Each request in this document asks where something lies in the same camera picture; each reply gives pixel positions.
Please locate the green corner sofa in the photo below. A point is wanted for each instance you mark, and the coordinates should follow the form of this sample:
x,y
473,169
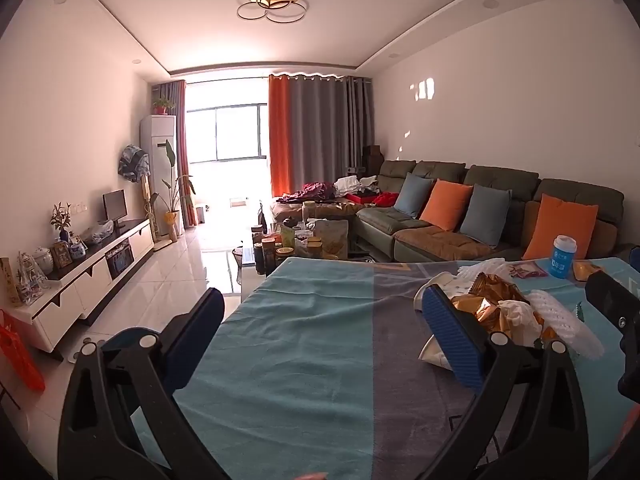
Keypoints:
x,y
440,245

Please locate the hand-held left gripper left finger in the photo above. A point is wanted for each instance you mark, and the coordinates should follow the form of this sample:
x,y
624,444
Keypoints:
x,y
200,330

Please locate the blue canister white lid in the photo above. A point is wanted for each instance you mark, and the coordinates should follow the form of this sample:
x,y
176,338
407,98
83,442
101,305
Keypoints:
x,y
562,257

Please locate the maroon clothes pile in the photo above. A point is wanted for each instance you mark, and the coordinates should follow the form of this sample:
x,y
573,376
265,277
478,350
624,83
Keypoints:
x,y
315,191

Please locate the white standing air conditioner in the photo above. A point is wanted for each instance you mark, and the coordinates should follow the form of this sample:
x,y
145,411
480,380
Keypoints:
x,y
157,160

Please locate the tall leafy plant in vase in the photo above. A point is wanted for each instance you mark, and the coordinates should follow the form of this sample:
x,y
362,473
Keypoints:
x,y
172,200

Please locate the large blue cushion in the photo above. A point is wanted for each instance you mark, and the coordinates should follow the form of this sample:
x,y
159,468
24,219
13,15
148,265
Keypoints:
x,y
485,215

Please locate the cluster of food jars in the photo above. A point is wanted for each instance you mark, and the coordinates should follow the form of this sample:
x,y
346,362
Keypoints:
x,y
272,245

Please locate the green packet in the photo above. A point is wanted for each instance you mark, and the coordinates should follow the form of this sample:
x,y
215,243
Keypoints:
x,y
288,236

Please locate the crumpled white tissue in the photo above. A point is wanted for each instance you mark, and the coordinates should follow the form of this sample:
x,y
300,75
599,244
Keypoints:
x,y
520,317

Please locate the large orange cushion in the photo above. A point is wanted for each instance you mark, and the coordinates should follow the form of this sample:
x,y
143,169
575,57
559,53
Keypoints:
x,y
560,227

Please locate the small orange cushion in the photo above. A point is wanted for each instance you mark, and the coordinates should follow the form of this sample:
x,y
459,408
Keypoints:
x,y
445,205

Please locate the small potted plant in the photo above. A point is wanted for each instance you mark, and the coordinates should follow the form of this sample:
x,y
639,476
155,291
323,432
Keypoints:
x,y
163,105

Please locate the orange plastic bag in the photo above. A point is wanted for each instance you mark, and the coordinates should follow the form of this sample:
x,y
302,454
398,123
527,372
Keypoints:
x,y
20,355

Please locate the dark brown boxes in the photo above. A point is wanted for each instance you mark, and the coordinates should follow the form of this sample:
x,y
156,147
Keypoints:
x,y
372,160

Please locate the black monitor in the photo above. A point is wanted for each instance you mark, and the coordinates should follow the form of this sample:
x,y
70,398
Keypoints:
x,y
115,205

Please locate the window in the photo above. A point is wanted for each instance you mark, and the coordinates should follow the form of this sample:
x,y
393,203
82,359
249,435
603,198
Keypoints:
x,y
227,132

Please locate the white foam fruit net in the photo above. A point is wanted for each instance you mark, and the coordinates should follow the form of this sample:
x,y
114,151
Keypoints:
x,y
565,325

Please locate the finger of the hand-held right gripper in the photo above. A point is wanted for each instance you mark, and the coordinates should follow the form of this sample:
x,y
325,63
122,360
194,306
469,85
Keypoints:
x,y
607,295
631,365

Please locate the beige snack bag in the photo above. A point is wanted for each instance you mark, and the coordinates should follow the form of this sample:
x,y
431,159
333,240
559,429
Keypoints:
x,y
331,240

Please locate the gold foil snack wrapper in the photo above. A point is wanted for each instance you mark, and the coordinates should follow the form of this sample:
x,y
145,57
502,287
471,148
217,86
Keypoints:
x,y
492,292

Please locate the white clothes pile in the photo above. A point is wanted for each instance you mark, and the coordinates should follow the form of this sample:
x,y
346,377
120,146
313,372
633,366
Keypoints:
x,y
352,185

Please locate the small plant in blue vase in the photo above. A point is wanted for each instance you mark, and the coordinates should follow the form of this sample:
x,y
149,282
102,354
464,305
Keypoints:
x,y
61,220

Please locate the standing fan with cloth cover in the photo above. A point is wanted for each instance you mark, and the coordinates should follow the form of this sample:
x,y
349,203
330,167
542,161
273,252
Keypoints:
x,y
133,162

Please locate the orange and grey curtain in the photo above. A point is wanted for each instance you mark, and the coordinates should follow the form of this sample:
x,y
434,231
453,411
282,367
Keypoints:
x,y
310,135

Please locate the glass ship ornament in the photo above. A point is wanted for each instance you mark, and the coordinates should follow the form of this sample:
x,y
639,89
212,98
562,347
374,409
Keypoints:
x,y
31,280

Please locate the white and black TV cabinet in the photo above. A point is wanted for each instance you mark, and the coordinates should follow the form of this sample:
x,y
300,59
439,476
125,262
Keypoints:
x,y
90,280

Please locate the clear plastic bag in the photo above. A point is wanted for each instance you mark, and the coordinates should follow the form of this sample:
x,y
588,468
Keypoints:
x,y
98,231

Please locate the striped grey red curtain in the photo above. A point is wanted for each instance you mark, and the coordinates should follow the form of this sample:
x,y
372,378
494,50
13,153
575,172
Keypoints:
x,y
181,150

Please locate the purple packet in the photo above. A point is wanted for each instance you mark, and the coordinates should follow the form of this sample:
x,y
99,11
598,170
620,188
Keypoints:
x,y
527,272

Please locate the small blue cushion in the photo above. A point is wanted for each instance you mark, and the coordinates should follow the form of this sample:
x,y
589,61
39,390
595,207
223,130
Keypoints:
x,y
414,195

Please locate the picture frame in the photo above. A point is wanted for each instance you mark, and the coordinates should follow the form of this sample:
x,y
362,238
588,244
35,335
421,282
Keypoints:
x,y
62,255

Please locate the blue white porcelain jar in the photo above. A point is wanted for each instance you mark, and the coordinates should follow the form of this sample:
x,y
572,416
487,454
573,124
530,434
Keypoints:
x,y
77,250

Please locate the glass coffee table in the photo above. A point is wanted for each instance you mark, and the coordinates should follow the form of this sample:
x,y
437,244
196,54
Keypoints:
x,y
245,265

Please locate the red cloth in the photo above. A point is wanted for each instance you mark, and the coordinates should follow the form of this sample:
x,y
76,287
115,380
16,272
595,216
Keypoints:
x,y
386,199

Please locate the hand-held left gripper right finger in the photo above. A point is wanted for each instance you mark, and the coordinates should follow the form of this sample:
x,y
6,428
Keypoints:
x,y
450,340

